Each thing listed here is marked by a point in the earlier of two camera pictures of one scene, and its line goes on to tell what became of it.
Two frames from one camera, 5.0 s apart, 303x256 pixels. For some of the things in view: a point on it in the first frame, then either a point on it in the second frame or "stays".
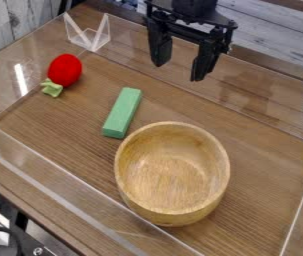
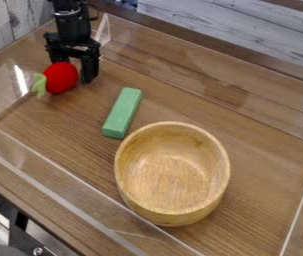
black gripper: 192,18 → 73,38
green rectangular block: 122,113 stays
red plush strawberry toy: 65,70 stays
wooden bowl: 172,171 stays
